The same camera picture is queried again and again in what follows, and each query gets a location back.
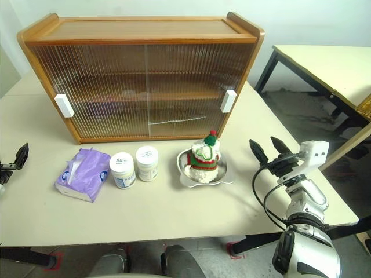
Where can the dark rounded robot leg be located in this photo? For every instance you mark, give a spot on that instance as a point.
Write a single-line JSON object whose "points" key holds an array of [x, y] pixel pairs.
{"points": [[181, 263], [111, 265]]}

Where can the steel bowl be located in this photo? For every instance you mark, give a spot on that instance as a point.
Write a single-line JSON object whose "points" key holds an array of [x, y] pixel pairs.
{"points": [[223, 173]]}

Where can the black table leg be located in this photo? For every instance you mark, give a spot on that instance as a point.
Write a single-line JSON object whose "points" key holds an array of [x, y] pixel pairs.
{"points": [[261, 241], [26, 256]]}

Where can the white jar pale label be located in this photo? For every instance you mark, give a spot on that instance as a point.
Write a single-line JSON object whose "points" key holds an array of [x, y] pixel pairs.
{"points": [[147, 165]]}

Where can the beige side table black frame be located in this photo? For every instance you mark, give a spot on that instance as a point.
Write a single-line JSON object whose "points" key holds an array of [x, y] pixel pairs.
{"points": [[333, 66]]}

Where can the purple tissue pack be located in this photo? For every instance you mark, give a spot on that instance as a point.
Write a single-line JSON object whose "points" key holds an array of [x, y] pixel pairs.
{"points": [[90, 171]]}

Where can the wooden cabinet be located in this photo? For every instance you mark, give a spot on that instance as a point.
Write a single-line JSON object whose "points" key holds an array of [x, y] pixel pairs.
{"points": [[139, 27]]}

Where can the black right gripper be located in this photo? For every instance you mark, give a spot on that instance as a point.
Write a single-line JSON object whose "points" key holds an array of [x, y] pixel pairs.
{"points": [[284, 166]]}

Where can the ribbed clear sliding door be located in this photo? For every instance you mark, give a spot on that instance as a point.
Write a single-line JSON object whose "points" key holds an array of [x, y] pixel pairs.
{"points": [[95, 87], [191, 87]]}

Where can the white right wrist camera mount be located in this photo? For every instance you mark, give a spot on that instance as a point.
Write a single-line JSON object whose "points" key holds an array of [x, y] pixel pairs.
{"points": [[314, 155]]}

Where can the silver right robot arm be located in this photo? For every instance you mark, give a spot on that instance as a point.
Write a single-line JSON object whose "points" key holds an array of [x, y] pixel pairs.
{"points": [[307, 231]]}

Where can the white plush toy christmas outfit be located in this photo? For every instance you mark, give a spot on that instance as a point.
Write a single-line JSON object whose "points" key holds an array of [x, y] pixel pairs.
{"points": [[203, 165]]}

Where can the white jar blue grid label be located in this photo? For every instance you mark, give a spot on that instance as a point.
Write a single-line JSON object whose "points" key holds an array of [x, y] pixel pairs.
{"points": [[123, 171]]}

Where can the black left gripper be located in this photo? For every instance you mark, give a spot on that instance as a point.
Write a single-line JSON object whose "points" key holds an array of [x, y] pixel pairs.
{"points": [[5, 172]]}

